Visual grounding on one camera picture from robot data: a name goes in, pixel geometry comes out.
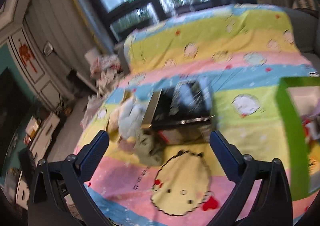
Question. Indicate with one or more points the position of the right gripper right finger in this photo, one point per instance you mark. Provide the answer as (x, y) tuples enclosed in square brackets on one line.
[(273, 202)]

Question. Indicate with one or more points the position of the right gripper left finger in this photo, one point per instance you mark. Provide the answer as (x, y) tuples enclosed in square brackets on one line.
[(57, 193)]

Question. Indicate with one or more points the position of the red white knitted cloth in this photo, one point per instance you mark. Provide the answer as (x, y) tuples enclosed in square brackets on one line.
[(310, 124)]

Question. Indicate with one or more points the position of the white tv cabinet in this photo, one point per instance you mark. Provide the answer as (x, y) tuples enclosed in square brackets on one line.
[(39, 145)]

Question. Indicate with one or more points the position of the pink knitted cloth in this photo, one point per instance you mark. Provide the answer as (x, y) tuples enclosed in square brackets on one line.
[(127, 145)]

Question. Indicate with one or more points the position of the cream yellow towel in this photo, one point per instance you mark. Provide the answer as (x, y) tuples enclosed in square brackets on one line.
[(120, 118)]

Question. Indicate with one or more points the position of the green fluffy towel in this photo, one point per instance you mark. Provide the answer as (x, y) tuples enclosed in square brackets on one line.
[(149, 149)]

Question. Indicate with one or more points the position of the green cardboard box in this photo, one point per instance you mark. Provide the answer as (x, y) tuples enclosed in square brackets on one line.
[(296, 98)]

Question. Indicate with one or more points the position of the light blue plush toy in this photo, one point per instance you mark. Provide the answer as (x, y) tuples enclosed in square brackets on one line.
[(131, 114)]

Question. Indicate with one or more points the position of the black gold tin box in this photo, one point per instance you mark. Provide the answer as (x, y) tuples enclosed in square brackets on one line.
[(181, 114)]

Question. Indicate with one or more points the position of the pile of clothes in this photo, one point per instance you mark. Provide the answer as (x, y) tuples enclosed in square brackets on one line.
[(106, 70)]

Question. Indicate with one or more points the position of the colourful cartoon bed sheet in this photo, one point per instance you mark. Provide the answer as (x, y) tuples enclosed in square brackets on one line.
[(240, 70)]

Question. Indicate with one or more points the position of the grey sofa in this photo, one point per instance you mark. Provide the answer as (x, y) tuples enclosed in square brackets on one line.
[(305, 24)]

